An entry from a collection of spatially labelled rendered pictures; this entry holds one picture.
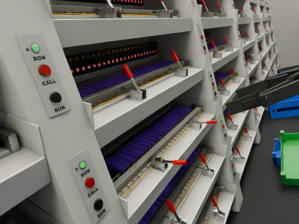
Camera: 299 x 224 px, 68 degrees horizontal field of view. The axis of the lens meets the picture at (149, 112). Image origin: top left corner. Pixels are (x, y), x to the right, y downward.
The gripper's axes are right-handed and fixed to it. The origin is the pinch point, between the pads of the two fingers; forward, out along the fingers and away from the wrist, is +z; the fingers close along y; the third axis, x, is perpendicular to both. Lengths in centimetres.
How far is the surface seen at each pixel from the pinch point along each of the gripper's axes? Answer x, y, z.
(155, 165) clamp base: -6.2, -13.2, 23.0
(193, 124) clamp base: -5.8, 13.4, 22.3
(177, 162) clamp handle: -7.0, -12.8, 16.5
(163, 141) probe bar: -3.6, -3.7, 24.4
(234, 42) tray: 14, 100, 18
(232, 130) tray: -26, 55, 27
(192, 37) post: 22.5, 30.4, 15.5
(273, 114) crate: -53, 147, 23
